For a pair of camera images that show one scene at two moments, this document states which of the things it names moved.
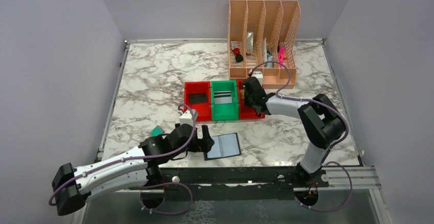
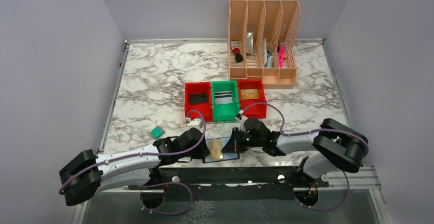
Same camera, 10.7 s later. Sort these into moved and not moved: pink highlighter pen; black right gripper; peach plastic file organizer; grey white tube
Moved: black right gripper
Not moved: peach plastic file organizer; pink highlighter pen; grey white tube
